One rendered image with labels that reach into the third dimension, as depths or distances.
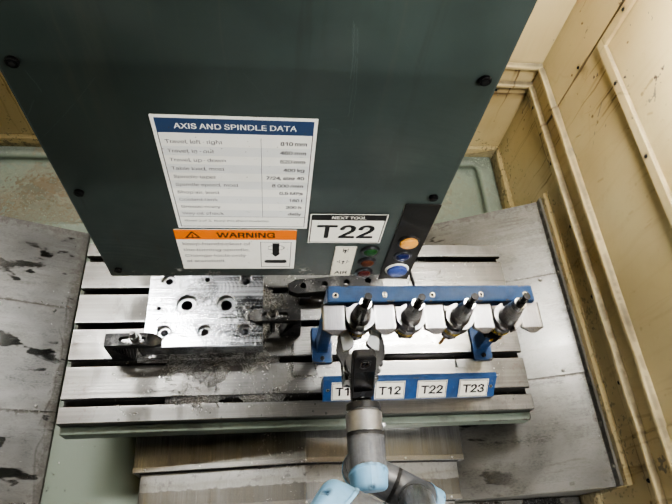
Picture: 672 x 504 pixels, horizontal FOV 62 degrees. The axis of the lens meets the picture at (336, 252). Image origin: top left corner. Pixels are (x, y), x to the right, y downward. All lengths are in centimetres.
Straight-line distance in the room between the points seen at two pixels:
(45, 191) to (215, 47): 181
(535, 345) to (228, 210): 127
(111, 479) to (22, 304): 59
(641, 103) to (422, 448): 105
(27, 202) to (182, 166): 167
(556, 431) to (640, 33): 105
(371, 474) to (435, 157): 69
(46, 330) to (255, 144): 141
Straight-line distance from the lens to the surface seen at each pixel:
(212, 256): 78
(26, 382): 185
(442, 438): 168
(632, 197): 158
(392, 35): 49
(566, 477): 171
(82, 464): 179
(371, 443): 114
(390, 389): 145
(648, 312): 153
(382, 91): 53
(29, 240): 202
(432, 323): 123
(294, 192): 65
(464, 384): 150
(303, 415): 145
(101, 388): 153
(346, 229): 72
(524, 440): 172
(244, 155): 59
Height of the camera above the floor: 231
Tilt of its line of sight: 60 degrees down
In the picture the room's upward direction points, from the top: 12 degrees clockwise
